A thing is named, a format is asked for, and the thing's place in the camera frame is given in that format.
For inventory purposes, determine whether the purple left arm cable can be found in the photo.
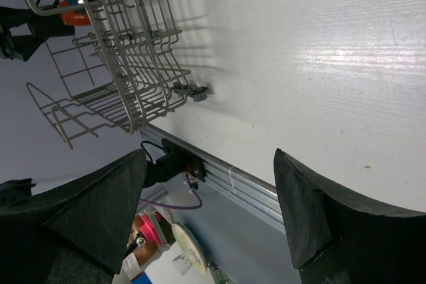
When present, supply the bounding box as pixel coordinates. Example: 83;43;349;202
138;177;204;212

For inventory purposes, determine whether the aluminium mounting rail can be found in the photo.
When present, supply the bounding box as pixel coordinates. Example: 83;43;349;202
140;124;286;234

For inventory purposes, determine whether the clear plastic cup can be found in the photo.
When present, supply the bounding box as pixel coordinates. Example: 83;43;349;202
173;253;194;275

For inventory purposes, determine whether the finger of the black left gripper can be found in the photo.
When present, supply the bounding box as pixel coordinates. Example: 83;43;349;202
0;6;37;30
10;35;47;62

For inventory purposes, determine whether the pale round disc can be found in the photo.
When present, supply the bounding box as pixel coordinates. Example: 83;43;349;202
172;223;208;275

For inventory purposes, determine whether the dark brown mug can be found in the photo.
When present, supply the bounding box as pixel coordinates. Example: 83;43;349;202
27;0;75;39

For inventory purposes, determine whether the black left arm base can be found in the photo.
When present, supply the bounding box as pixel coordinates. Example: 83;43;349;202
156;138;206;182

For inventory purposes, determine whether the small red orange cup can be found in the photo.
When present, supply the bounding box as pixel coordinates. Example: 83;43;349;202
60;11;91;27

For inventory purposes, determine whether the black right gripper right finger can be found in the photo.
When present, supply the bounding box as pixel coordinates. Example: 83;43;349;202
274;149;425;283

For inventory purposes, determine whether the grey wire dish rack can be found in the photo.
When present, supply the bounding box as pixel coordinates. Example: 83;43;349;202
26;0;208;145

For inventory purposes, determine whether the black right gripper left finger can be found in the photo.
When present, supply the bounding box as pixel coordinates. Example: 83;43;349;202
1;149;147;283

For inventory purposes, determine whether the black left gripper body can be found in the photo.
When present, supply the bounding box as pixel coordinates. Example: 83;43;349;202
0;25;13;60

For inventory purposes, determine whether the pink tape roll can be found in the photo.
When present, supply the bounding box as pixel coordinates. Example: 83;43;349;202
139;215;163;246

